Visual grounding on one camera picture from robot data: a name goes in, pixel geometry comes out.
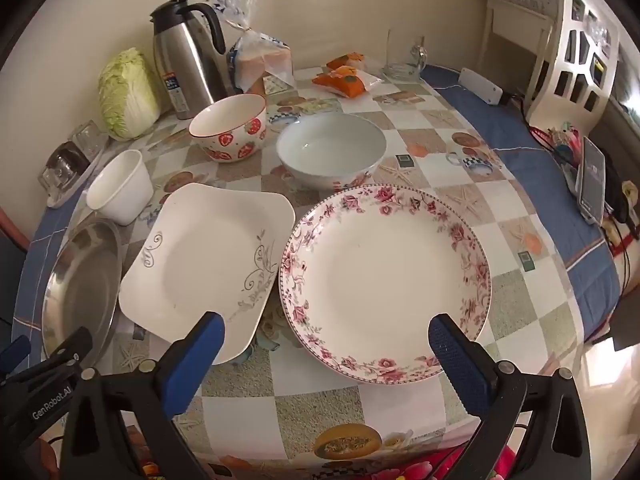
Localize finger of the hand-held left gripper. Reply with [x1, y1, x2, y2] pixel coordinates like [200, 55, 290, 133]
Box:
[0, 335, 32, 377]
[45, 326, 94, 367]

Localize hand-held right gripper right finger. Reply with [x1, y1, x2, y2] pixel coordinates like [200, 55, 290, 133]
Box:
[428, 312, 593, 480]

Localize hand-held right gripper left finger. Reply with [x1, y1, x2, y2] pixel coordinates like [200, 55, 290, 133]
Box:
[59, 311, 227, 480]

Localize stainless steel basin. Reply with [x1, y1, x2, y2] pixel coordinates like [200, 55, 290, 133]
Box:
[40, 217, 123, 366]

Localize white square plate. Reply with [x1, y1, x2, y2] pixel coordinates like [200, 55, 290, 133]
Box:
[118, 182, 297, 366]

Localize pink floral round plate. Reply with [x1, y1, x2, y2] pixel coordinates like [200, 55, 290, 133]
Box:
[278, 184, 493, 385]

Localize white square bowl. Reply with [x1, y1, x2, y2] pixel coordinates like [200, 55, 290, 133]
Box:
[85, 149, 155, 226]

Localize strawberry print bowl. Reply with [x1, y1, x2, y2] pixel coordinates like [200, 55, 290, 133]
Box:
[188, 93, 268, 164]

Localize small white plate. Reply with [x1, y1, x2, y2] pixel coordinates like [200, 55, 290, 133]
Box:
[276, 111, 388, 192]

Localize dark blue panel pink edge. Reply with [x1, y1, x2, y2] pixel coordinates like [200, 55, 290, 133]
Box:
[0, 205, 32, 326]

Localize checkered printed tablecloth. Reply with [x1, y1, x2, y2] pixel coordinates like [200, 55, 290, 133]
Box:
[50, 62, 598, 478]

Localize blue tablecloth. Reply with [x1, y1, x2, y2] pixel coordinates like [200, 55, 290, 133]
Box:
[12, 62, 623, 356]

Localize white oval tray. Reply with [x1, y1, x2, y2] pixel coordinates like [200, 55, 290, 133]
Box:
[45, 132, 115, 209]

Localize clear drinking glass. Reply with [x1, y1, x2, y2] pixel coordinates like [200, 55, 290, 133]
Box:
[71, 120, 108, 160]

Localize smartphone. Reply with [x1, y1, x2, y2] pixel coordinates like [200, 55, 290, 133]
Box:
[577, 136, 607, 225]

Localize colourful trinket bundle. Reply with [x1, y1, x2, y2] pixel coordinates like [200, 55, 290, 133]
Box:
[542, 122, 583, 166]

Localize napa cabbage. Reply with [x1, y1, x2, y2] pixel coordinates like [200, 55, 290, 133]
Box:
[97, 47, 162, 141]

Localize white power strip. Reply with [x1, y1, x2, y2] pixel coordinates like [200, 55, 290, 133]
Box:
[457, 67, 503, 107]

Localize printed paper leaflet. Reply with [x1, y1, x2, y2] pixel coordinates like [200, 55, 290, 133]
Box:
[262, 75, 296, 96]

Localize white carved chair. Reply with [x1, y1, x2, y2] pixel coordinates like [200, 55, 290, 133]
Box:
[527, 0, 621, 136]

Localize stainless steel thermos jug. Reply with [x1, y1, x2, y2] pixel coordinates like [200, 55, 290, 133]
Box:
[149, 0, 228, 121]

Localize bagged bread loaf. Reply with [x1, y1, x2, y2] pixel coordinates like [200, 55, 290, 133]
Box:
[210, 0, 296, 96]

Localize large orange snack packet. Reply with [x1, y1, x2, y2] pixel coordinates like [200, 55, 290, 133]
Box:
[312, 65, 383, 98]

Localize clear glass mug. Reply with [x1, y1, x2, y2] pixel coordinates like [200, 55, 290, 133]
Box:
[382, 27, 428, 81]

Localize small orange snack packet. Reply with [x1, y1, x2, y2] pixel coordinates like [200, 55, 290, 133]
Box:
[326, 51, 371, 72]

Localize white wooden stand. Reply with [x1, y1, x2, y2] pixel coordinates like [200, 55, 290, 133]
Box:
[480, 0, 561, 91]

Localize glass teapot brown handle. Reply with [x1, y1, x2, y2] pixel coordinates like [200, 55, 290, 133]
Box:
[39, 140, 90, 196]

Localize black cable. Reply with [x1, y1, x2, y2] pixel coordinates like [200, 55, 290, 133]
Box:
[500, 87, 538, 126]

